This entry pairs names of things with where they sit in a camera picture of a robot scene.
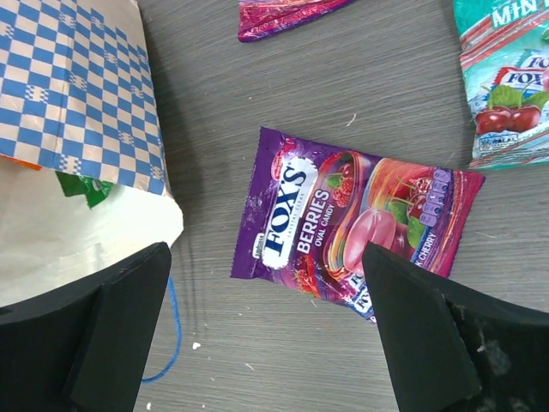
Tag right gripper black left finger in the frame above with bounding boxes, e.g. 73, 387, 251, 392
1, 242, 172, 411

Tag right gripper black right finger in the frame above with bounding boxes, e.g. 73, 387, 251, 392
362, 243, 548, 411

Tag green snack packet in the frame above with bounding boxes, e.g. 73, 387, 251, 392
56, 172, 114, 209

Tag teal white snack packet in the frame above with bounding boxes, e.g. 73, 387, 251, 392
453, 0, 548, 169

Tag blue checkered paper bag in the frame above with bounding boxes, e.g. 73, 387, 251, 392
1, 1, 184, 307

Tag orange snack packet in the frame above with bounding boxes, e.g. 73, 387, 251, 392
0, 154, 42, 171

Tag purple snack packet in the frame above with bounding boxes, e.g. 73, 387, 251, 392
237, 0, 353, 43
231, 127, 485, 320

